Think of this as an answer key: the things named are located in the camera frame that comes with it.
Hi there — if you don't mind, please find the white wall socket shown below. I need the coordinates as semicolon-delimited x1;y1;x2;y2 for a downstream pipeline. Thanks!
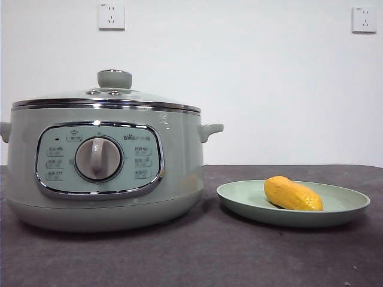
98;2;126;31
351;6;378;33

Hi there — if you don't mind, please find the glass lid with green knob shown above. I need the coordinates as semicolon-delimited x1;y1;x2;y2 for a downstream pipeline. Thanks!
11;69;202;114

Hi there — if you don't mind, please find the pale green round plate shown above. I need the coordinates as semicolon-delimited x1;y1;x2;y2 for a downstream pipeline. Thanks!
216;179;371;228

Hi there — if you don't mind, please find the pale green electric steamer pot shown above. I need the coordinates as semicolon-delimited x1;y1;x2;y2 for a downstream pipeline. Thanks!
0;106;224;233

